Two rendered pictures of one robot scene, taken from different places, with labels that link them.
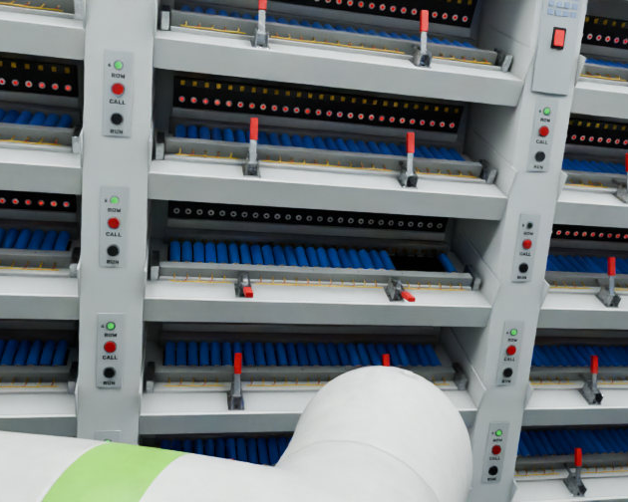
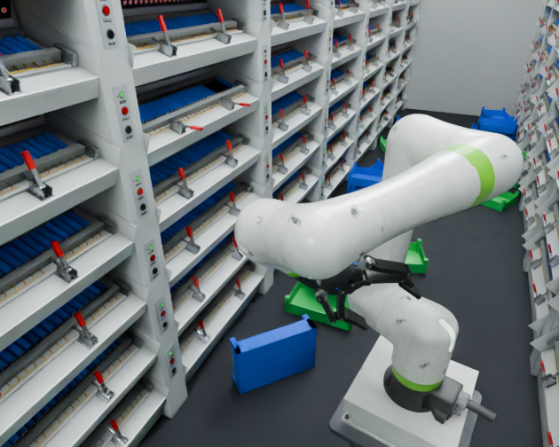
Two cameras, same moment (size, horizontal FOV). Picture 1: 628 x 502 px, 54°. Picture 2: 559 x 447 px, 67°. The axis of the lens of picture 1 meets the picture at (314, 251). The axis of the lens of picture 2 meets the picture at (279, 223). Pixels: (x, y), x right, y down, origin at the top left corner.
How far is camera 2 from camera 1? 0.83 m
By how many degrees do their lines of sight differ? 52
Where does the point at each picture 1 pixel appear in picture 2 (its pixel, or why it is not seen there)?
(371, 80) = not seen: outside the picture
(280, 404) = (202, 185)
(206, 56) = not seen: outside the picture
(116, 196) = (122, 91)
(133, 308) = (143, 162)
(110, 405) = (146, 226)
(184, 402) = (168, 207)
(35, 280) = (80, 170)
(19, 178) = (64, 98)
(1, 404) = (89, 260)
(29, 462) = (453, 159)
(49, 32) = not seen: outside the picture
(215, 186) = (161, 68)
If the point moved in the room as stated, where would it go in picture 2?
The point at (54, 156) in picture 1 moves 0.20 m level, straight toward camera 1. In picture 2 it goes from (69, 74) to (161, 79)
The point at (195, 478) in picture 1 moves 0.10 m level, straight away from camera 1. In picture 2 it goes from (478, 143) to (421, 135)
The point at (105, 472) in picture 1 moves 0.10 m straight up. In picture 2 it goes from (468, 151) to (481, 91)
